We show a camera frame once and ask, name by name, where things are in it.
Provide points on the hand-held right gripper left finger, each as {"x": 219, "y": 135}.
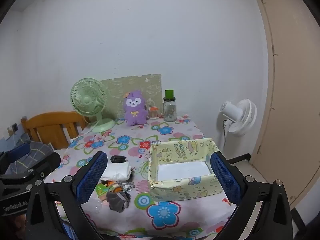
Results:
{"x": 90, "y": 177}

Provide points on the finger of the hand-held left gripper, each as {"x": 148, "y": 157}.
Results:
{"x": 48, "y": 163}
{"x": 18, "y": 153}

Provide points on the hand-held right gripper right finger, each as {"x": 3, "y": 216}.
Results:
{"x": 225, "y": 180}

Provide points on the white cloth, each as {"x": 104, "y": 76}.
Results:
{"x": 116, "y": 171}

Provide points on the clear plastic bag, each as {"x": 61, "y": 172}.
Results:
{"x": 98, "y": 203}

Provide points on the black bundle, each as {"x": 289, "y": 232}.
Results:
{"x": 118, "y": 159}

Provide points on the grey sock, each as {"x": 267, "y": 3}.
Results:
{"x": 116, "y": 201}

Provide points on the yellow cartoon print box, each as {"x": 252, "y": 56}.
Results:
{"x": 175, "y": 187}

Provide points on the blue bed sheet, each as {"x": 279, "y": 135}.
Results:
{"x": 6, "y": 143}

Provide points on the grey plaid blanket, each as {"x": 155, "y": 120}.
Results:
{"x": 41, "y": 147}

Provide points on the white standing fan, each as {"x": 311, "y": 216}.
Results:
{"x": 247, "y": 115}

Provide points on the green desk fan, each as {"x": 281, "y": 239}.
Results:
{"x": 86, "y": 100}

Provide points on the purple plush toy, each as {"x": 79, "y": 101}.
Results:
{"x": 135, "y": 115}

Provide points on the glass jar with green lid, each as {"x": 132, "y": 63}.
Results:
{"x": 170, "y": 110}

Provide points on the small orange-lidded glass bottle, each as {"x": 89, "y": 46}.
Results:
{"x": 153, "y": 113}

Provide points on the green patterned board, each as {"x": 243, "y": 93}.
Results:
{"x": 117, "y": 90}

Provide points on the beige door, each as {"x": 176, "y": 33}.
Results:
{"x": 295, "y": 105}

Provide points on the wall socket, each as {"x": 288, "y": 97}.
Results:
{"x": 15, "y": 127}

